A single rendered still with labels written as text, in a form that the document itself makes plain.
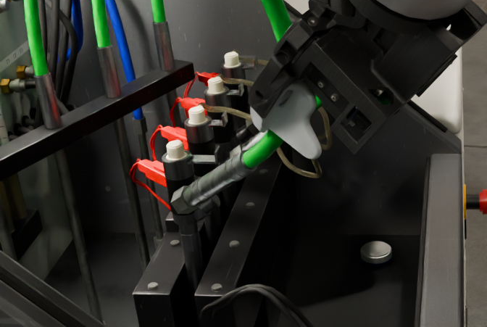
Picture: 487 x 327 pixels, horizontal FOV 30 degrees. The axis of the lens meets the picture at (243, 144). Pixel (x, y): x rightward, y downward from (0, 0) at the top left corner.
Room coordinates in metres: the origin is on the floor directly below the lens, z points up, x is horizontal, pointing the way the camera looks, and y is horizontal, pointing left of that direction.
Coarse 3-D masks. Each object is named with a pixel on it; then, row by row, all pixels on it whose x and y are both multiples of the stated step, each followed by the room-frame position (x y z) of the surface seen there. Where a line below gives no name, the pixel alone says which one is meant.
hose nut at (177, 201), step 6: (186, 186) 0.67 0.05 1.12; (174, 192) 0.68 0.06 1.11; (180, 192) 0.67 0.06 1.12; (174, 198) 0.67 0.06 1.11; (180, 198) 0.66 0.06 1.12; (174, 204) 0.67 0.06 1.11; (180, 204) 0.66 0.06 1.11; (186, 204) 0.66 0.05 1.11; (180, 210) 0.66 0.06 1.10; (186, 210) 0.66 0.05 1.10; (192, 210) 0.67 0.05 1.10
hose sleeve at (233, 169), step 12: (240, 156) 0.63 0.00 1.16; (216, 168) 0.64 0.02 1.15; (228, 168) 0.63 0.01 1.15; (240, 168) 0.62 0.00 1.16; (252, 168) 0.62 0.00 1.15; (204, 180) 0.65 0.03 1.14; (216, 180) 0.64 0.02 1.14; (228, 180) 0.63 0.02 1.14; (240, 180) 0.63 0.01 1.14; (192, 192) 0.65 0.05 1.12; (204, 192) 0.65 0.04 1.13; (216, 192) 0.64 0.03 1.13; (192, 204) 0.66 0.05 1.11
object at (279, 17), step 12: (264, 0) 0.60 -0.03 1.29; (276, 0) 0.60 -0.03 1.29; (276, 12) 0.60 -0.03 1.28; (276, 24) 0.60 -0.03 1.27; (288, 24) 0.60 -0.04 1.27; (276, 36) 0.60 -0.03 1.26; (264, 144) 0.61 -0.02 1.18; (276, 144) 0.61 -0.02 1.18; (252, 156) 0.62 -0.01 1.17; (264, 156) 0.61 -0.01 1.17
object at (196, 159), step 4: (192, 156) 0.77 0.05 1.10; (196, 156) 0.77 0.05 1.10; (200, 156) 0.77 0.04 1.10; (204, 156) 0.77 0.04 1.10; (208, 156) 0.77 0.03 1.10; (212, 156) 0.77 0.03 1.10; (188, 160) 0.77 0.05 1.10; (192, 160) 0.77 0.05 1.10; (196, 160) 0.76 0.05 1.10; (200, 160) 0.76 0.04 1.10; (204, 160) 0.76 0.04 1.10; (208, 160) 0.76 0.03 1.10; (212, 160) 0.76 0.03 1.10; (188, 164) 0.76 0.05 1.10
